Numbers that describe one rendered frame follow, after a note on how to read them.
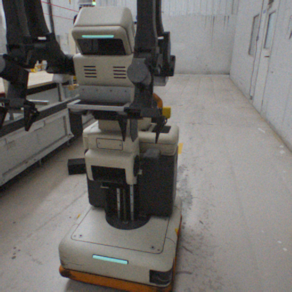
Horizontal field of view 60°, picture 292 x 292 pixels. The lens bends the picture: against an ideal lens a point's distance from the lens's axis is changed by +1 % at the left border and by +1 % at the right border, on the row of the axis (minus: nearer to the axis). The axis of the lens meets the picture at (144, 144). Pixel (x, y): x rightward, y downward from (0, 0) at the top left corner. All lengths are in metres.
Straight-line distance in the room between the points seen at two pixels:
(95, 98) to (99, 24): 0.28
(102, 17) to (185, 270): 1.41
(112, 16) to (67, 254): 1.15
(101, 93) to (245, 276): 1.32
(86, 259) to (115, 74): 0.95
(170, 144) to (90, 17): 0.71
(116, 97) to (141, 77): 0.37
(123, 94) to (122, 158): 0.28
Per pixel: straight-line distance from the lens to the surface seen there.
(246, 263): 1.84
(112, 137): 1.12
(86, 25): 1.03
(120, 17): 1.01
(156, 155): 1.25
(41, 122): 2.63
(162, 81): 1.02
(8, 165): 2.68
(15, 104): 0.91
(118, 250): 1.41
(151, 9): 0.79
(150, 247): 1.41
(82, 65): 1.10
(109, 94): 1.05
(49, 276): 1.76
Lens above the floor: 1.25
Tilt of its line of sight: 21 degrees down
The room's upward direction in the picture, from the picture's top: straight up
